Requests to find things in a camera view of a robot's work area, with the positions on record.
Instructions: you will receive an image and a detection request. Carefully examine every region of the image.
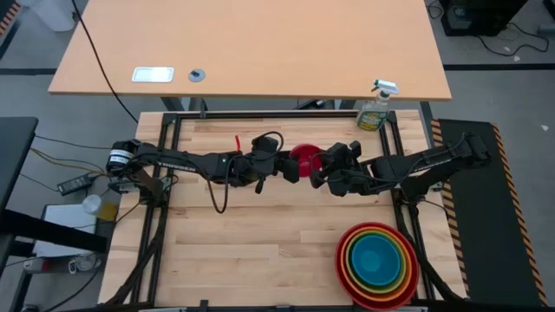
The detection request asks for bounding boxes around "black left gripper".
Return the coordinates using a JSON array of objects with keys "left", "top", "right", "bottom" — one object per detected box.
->
[{"left": 242, "top": 149, "right": 301, "bottom": 185}]

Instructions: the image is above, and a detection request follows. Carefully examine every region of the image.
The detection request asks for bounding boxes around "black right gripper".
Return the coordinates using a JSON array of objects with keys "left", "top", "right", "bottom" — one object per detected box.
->
[{"left": 309, "top": 140, "right": 363, "bottom": 190}]

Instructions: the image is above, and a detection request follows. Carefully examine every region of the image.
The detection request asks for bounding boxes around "small red bowl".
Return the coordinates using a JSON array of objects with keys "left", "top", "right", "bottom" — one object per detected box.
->
[{"left": 289, "top": 143, "right": 325, "bottom": 179}]

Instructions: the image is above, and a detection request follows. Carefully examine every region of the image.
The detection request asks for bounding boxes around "blue bowl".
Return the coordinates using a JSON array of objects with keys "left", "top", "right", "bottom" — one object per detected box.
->
[{"left": 350, "top": 235, "right": 402, "bottom": 288}]

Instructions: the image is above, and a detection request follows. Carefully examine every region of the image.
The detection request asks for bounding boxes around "green-label spray bottle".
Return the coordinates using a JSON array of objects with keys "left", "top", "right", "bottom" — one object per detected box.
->
[{"left": 355, "top": 79, "right": 400, "bottom": 133}]

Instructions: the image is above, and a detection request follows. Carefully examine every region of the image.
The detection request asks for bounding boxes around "orange bowl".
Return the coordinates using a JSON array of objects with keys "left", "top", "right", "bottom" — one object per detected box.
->
[{"left": 339, "top": 226, "right": 415, "bottom": 302}]

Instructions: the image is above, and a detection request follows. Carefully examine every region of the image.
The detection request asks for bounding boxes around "large red bowl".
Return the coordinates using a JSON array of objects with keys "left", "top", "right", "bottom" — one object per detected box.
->
[{"left": 334, "top": 221, "right": 421, "bottom": 312}]

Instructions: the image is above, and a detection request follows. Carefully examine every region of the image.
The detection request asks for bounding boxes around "light wood desk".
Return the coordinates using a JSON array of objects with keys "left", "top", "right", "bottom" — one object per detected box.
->
[{"left": 48, "top": 0, "right": 453, "bottom": 102}]

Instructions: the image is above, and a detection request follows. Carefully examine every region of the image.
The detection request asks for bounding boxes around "silver desk hatch plate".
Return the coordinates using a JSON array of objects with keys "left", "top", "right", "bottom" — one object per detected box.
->
[{"left": 131, "top": 66, "right": 175, "bottom": 84}]

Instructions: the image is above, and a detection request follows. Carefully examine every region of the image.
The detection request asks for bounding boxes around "black hazard-striped floor mat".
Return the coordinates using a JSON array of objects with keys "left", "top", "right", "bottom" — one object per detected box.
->
[{"left": 429, "top": 118, "right": 550, "bottom": 308}]

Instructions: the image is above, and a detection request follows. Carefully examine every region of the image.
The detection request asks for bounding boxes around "clear plastic bottle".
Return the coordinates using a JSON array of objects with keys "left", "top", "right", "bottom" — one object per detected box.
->
[{"left": 82, "top": 194, "right": 120, "bottom": 223}]

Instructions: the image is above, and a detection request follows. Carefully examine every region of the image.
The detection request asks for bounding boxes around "black power adapter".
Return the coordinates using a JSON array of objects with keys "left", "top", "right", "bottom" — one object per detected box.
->
[{"left": 56, "top": 172, "right": 95, "bottom": 197}]

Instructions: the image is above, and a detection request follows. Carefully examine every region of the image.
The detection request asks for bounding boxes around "black equipment case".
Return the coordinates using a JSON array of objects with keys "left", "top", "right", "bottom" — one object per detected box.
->
[{"left": 439, "top": 0, "right": 529, "bottom": 37}]

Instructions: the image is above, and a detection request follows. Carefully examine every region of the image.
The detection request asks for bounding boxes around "white flat box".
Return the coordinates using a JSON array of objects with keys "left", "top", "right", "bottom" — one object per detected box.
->
[{"left": 31, "top": 203, "right": 100, "bottom": 257}]

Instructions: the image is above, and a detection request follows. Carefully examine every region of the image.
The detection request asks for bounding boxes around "black side table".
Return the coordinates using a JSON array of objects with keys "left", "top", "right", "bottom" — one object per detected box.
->
[{"left": 0, "top": 115, "right": 109, "bottom": 278}]

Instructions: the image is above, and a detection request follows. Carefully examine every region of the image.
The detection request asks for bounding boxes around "white round bin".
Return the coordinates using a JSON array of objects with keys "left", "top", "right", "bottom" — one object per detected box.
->
[{"left": 19, "top": 0, "right": 78, "bottom": 33}]

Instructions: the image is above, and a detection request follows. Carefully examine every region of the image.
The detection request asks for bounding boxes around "black aluminium table frame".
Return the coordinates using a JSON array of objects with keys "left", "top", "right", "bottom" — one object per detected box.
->
[{"left": 129, "top": 110, "right": 437, "bottom": 309}]

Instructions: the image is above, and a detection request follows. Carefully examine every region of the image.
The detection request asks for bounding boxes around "black right cable conduit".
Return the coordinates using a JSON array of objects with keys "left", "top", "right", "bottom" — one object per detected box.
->
[{"left": 396, "top": 201, "right": 466, "bottom": 302}]

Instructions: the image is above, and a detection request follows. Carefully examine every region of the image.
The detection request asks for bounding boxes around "black cable conduit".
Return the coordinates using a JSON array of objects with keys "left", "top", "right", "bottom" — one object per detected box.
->
[
  {"left": 102, "top": 203, "right": 175, "bottom": 306},
  {"left": 396, "top": 201, "right": 466, "bottom": 302}
]

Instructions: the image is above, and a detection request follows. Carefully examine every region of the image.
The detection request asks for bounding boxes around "black left cable conduit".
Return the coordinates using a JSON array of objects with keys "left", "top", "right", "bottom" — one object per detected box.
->
[{"left": 102, "top": 203, "right": 175, "bottom": 306}]

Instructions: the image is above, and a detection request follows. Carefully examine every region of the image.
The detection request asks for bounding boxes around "long black desk cable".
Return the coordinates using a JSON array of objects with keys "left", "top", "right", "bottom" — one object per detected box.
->
[{"left": 71, "top": 0, "right": 140, "bottom": 124}]

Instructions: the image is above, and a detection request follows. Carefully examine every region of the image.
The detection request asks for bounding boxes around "black floor cable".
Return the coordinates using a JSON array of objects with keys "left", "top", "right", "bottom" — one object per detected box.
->
[{"left": 475, "top": 22, "right": 551, "bottom": 58}]

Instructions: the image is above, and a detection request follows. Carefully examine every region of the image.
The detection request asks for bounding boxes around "orange thin cable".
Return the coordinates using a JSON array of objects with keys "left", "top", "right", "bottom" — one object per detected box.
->
[{"left": 29, "top": 146, "right": 108, "bottom": 175}]

